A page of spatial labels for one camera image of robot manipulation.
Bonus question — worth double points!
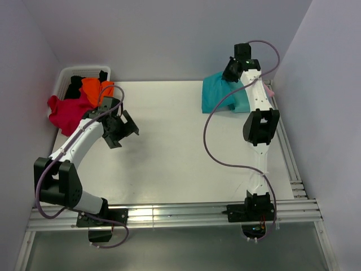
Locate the teal t shirt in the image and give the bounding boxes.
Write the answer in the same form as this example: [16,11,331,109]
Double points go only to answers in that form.
[201,72,243,113]

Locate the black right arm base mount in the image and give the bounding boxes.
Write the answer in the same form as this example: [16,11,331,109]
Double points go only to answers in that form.
[222,193,276,243]

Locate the aluminium table edge rail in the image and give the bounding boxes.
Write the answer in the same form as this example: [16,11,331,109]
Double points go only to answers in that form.
[26,200,323,231]

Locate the orange t shirt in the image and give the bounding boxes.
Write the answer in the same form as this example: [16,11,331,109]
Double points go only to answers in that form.
[81,78,114,107]

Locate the folded pink t shirt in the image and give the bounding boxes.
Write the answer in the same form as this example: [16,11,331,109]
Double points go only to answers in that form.
[263,82,275,98]

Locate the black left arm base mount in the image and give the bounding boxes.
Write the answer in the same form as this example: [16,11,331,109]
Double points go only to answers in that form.
[76,208,129,248]

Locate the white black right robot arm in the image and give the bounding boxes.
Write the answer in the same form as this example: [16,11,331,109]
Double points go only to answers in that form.
[222,43,280,222]

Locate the folded mint t shirt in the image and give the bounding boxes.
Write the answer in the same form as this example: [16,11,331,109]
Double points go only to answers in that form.
[229,89,250,113]

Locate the magenta t shirt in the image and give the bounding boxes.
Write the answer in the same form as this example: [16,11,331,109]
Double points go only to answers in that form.
[47,94,94,137]

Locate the white plastic laundry basket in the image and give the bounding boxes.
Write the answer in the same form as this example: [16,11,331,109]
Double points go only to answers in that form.
[46,65,112,125]

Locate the black t shirt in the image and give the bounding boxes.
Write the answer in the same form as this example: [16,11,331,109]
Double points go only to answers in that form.
[64,70,108,99]

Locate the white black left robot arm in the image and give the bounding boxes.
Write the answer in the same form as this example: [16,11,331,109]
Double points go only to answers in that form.
[34,97,139,225]

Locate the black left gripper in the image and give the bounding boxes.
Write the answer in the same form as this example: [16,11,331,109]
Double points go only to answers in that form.
[103,111,138,148]

